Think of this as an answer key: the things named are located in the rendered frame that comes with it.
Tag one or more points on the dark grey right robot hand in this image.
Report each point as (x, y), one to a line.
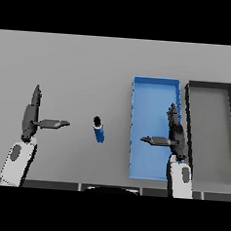
(176, 134)

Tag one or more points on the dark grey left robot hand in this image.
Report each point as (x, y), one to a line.
(30, 118)

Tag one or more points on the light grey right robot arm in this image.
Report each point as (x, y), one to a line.
(181, 177)

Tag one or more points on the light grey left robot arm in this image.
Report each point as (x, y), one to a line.
(17, 164)

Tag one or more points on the blue rectangular bin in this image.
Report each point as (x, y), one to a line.
(152, 130)

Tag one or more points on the dark grey rectangular bin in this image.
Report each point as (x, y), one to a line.
(212, 134)

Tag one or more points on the blue pipe with dark end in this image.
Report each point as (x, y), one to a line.
(99, 130)

